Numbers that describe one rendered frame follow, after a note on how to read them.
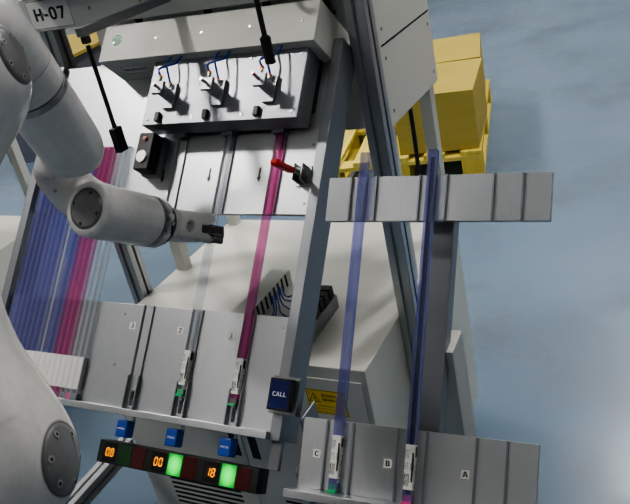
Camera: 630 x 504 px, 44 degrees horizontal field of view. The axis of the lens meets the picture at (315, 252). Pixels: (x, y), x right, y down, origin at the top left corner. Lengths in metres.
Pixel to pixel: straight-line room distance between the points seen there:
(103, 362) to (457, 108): 2.64
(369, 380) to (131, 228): 0.61
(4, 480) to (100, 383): 0.76
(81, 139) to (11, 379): 0.40
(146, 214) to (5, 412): 0.53
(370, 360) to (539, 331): 1.21
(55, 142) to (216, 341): 0.49
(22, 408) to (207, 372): 0.64
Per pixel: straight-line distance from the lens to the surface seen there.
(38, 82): 1.02
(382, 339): 1.63
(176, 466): 1.40
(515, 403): 2.41
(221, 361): 1.36
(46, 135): 1.06
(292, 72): 1.40
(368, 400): 1.59
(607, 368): 2.53
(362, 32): 1.45
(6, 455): 0.77
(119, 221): 1.18
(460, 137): 3.87
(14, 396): 0.78
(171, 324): 1.44
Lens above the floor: 1.52
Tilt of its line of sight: 26 degrees down
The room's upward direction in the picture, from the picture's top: 13 degrees counter-clockwise
